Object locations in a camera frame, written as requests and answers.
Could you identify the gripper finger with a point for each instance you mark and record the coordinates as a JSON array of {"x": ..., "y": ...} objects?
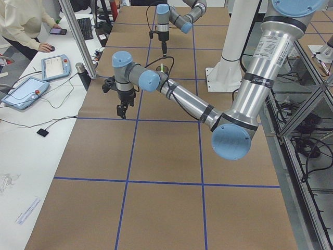
[
  {"x": 122, "y": 108},
  {"x": 164, "y": 48}
]

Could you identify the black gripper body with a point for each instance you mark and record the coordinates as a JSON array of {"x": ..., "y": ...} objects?
[
  {"x": 125, "y": 96},
  {"x": 163, "y": 36}
]

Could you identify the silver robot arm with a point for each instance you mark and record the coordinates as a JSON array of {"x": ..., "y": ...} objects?
[
  {"x": 167, "y": 14},
  {"x": 233, "y": 129}
]

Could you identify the person's right hand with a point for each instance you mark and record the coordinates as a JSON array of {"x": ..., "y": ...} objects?
[{"x": 45, "y": 47}]

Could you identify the black mesh pen cup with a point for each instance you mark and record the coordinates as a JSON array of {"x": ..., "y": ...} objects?
[{"x": 165, "y": 69}]

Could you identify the dark water bottle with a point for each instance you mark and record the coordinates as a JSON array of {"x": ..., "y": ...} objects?
[{"x": 83, "y": 74}]

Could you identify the far teach pendant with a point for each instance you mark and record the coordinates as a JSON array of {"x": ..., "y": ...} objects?
[{"x": 55, "y": 67}]

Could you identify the teach pendant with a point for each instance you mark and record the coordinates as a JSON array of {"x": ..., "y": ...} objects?
[
  {"x": 55, "y": 67},
  {"x": 26, "y": 93}
]

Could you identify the black keyboard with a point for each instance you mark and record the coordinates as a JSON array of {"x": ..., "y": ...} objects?
[{"x": 86, "y": 28}]

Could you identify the brown paper table mat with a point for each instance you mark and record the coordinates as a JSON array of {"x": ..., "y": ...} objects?
[{"x": 153, "y": 181}]

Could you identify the small black puck device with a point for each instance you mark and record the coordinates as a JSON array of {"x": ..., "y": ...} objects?
[{"x": 42, "y": 132}]

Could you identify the near teach pendant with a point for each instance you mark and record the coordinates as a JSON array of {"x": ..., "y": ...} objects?
[{"x": 26, "y": 93}]

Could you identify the black smartphone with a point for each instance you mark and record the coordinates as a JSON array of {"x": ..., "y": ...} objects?
[{"x": 58, "y": 31}]

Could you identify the person in cream top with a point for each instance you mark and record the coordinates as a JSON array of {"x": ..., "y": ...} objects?
[{"x": 21, "y": 23}]

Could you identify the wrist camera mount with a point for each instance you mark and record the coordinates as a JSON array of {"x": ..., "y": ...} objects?
[{"x": 109, "y": 84}]

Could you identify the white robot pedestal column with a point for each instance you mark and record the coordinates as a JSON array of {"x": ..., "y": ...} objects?
[{"x": 226, "y": 75}]

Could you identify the aluminium frame post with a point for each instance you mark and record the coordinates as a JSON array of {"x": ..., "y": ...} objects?
[{"x": 78, "y": 36}]

